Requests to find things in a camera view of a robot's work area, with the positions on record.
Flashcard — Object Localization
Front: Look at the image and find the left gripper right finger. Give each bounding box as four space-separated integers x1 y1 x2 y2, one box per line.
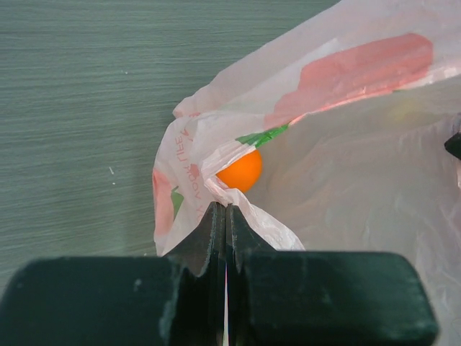
226 205 439 345

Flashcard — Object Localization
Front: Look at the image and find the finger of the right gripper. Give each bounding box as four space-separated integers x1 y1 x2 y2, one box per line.
444 112 461 161

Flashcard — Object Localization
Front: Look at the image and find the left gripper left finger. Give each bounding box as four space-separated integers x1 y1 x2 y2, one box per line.
1 203 225 345

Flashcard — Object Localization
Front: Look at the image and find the pink plastic bag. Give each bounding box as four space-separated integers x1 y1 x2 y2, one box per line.
153 1 460 345

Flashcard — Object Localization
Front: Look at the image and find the orange fruit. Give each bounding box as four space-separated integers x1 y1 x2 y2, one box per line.
216 150 263 192

